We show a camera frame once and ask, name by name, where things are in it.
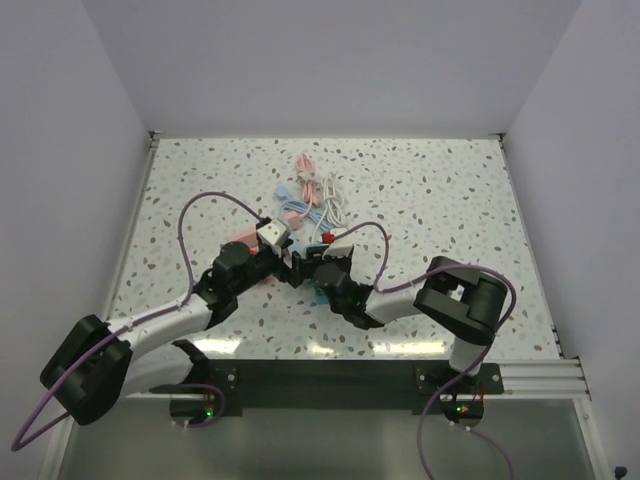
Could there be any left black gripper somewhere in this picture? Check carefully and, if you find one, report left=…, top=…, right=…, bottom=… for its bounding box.
left=232, top=237, right=314, bottom=296

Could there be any teal power strip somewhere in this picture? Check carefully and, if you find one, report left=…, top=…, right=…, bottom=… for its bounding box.
left=289, top=236, right=328, bottom=305

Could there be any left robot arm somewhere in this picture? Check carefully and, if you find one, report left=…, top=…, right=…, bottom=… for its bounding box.
left=40, top=242, right=325, bottom=425

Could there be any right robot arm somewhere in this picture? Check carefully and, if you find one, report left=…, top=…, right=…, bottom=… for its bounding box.
left=294, top=247, right=517, bottom=393

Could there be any pink power strip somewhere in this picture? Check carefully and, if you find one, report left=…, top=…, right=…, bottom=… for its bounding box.
left=231, top=211, right=304, bottom=249

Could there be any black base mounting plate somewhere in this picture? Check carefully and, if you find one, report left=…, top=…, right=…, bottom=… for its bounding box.
left=151, top=340, right=505, bottom=423

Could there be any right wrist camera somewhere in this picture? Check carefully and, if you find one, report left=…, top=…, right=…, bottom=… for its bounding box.
left=321, top=228, right=351, bottom=258

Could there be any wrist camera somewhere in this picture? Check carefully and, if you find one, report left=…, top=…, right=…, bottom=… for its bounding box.
left=256, top=219, right=291, bottom=252
left=321, top=228, right=351, bottom=258

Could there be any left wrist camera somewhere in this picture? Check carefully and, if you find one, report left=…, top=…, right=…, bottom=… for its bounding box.
left=256, top=219, right=291, bottom=252

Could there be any white coiled cord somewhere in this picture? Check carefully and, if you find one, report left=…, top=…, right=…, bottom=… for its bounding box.
left=309, top=173, right=351, bottom=241

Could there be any blue coiled cord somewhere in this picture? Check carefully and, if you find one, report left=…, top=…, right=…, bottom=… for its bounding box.
left=272, top=187, right=326, bottom=232

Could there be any pink coiled cord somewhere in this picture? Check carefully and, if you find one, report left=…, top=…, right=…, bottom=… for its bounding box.
left=294, top=154, right=324, bottom=211

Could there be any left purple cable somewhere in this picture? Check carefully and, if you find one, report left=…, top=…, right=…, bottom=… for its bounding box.
left=10, top=192, right=266, bottom=452

